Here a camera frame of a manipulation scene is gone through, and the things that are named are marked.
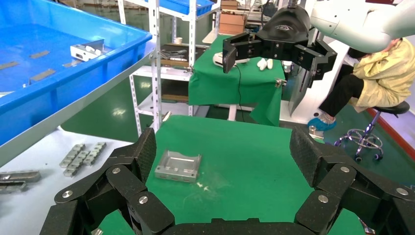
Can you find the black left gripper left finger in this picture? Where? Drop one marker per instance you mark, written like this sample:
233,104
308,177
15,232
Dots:
146,152

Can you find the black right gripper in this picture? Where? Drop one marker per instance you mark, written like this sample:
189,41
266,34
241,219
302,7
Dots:
285,32

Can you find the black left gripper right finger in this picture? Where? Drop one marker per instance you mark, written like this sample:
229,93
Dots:
306,154

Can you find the stamped sheet metal part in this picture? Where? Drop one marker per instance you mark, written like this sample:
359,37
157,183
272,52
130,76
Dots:
85,52
176,167

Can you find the grey metal link strip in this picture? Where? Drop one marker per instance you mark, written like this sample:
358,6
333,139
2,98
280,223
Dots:
76,166
72,155
19,176
13,186
95,152

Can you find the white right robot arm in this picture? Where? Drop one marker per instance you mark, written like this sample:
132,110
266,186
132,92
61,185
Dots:
356,22

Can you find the white glove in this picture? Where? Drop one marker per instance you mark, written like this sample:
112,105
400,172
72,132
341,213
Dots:
262,64
269,63

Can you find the large cardboard box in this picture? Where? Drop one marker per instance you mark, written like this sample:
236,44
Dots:
231,23

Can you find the white flat device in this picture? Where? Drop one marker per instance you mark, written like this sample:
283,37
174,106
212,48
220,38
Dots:
219,59

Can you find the green cloth covered table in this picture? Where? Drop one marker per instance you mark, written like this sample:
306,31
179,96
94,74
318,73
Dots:
227,87

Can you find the green table cloth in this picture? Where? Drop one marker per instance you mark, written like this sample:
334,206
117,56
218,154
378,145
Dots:
243,162

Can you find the small cardboard box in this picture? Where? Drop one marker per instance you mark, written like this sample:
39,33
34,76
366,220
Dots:
229,4

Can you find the white metal storage rack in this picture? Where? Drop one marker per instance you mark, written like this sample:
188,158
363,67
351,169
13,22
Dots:
176,73

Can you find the black stool chrome base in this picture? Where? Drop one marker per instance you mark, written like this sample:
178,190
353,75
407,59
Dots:
392,108

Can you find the tape roll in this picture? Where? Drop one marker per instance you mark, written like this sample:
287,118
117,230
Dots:
177,40

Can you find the blue plastic crate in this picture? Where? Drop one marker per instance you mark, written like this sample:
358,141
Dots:
184,6

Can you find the person in yellow coat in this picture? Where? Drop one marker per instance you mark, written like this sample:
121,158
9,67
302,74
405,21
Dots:
385,74

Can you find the large blue plastic bin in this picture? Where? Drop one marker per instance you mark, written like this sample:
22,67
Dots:
48,94

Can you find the brown tape strip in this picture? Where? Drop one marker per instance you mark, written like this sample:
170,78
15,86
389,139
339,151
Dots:
9,65
42,74
71,64
39,54

